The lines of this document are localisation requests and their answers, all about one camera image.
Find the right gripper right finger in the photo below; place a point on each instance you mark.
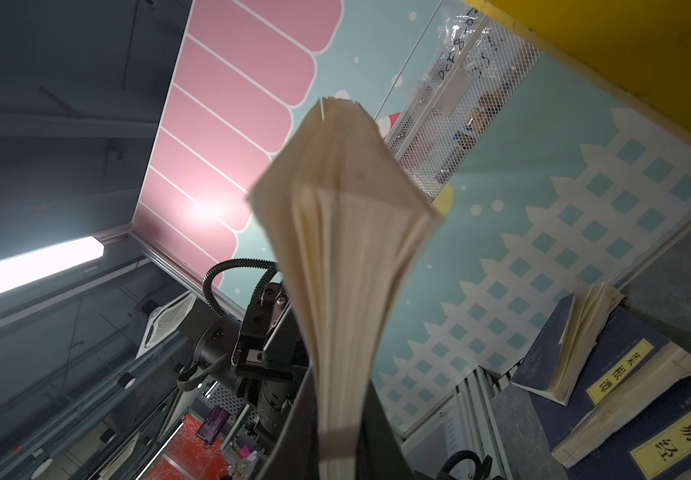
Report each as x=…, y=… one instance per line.
x=378, y=453

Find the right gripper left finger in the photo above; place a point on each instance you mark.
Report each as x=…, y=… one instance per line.
x=296, y=455

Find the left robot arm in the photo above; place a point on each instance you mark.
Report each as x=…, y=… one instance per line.
x=261, y=359

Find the navy book leftmost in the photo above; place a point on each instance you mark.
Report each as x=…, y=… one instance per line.
x=552, y=365

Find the navy book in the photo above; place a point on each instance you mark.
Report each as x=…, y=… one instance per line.
x=630, y=366
x=346, y=225
x=552, y=365

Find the clear plastic bag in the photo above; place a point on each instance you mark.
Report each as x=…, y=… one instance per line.
x=467, y=67

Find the yellow pink blue bookshelf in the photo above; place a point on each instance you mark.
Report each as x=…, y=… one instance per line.
x=637, y=51

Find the white wire wall basket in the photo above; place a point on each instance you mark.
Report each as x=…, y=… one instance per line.
x=429, y=146

